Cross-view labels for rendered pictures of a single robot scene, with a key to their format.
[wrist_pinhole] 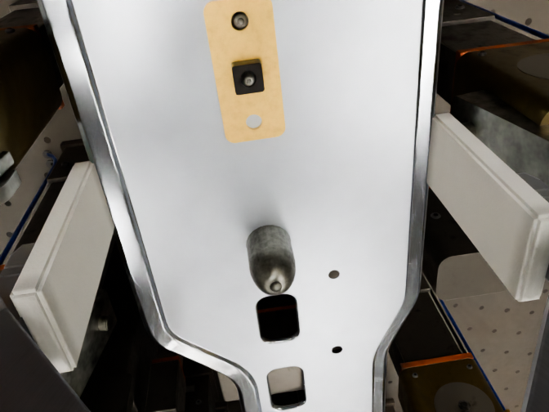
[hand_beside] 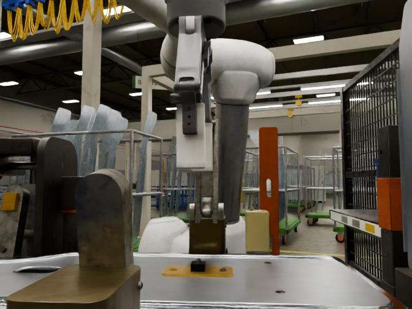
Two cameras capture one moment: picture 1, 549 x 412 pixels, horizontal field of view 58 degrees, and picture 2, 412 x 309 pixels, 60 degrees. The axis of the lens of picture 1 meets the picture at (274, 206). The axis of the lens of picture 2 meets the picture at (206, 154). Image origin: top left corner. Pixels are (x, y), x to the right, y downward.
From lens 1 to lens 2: 48 cm
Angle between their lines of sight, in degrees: 94
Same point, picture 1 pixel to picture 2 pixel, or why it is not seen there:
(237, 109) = (183, 268)
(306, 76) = (189, 280)
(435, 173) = (186, 161)
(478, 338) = not seen: outside the picture
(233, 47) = (212, 268)
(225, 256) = not seen: hidden behind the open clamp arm
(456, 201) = (184, 143)
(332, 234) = not seen: hidden behind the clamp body
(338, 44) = (202, 286)
